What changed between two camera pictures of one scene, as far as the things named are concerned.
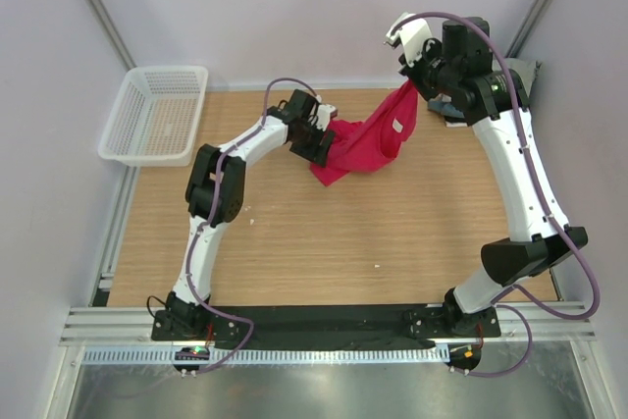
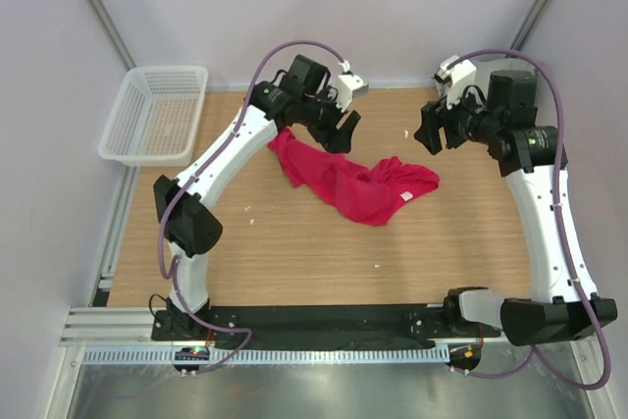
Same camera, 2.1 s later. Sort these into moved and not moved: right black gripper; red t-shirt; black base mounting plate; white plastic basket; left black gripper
Moved: red t-shirt; left black gripper; right black gripper
Not moved: black base mounting plate; white plastic basket
